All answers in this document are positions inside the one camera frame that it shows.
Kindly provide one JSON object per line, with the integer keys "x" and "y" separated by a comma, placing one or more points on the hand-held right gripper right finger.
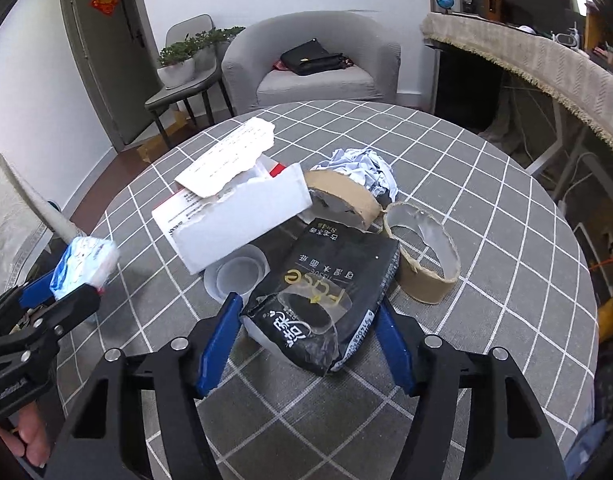
{"x": 394, "y": 345}

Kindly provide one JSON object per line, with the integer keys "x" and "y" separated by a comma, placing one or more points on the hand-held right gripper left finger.
{"x": 219, "y": 345}

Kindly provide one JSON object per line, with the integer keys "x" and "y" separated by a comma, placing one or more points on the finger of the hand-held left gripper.
{"x": 34, "y": 292}
{"x": 71, "y": 307}

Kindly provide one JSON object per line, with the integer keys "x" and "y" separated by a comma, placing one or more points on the blue white tissue packet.
{"x": 84, "y": 262}

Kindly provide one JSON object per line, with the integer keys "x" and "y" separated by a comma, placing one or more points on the black tissue packet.
{"x": 326, "y": 280}

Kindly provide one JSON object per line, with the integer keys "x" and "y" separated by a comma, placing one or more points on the person's left hand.
{"x": 31, "y": 440}

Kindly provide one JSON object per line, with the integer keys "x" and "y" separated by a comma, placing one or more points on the brown tape roll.
{"x": 354, "y": 200}
{"x": 426, "y": 280}

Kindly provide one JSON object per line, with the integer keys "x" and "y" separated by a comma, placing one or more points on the clear plastic lid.
{"x": 236, "y": 272}

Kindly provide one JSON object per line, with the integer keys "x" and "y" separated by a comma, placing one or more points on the torn white cardboard box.
{"x": 236, "y": 230}

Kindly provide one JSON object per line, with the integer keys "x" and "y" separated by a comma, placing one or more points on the flat cardboard box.
{"x": 154, "y": 152}

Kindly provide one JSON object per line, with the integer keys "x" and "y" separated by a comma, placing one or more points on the crumpled white paper ball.
{"x": 361, "y": 167}

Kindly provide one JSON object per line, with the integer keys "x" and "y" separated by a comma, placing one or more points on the grey door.
{"x": 106, "y": 75}

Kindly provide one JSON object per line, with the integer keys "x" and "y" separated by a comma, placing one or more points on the grey dining chair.
{"x": 171, "y": 95}

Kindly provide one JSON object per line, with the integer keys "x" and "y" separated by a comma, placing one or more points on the potted plant in white pot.
{"x": 176, "y": 72}

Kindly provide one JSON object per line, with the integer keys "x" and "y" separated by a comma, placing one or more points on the black cabinet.
{"x": 466, "y": 90}

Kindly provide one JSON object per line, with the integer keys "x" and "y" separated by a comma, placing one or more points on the grey armchair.
{"x": 316, "y": 85}

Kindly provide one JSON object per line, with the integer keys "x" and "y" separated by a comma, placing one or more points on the small potted plant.
{"x": 205, "y": 57}
{"x": 225, "y": 35}

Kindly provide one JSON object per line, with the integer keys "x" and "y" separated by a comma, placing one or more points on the dark red cloth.
{"x": 279, "y": 66}

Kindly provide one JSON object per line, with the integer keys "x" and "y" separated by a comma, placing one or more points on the red door decoration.
{"x": 102, "y": 2}

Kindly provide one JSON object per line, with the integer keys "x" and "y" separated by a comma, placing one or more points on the black handbag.
{"x": 306, "y": 57}

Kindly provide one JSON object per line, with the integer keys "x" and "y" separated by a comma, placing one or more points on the beige fringed desk cloth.
{"x": 536, "y": 60}

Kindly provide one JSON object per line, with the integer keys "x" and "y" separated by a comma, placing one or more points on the blue globe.
{"x": 444, "y": 1}

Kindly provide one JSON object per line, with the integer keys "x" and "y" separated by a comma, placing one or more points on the dark brown box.
{"x": 486, "y": 6}

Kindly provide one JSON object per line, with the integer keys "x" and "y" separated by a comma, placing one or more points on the black monitor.
{"x": 533, "y": 2}

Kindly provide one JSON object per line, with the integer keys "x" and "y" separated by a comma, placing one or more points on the white desk frame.
{"x": 561, "y": 145}

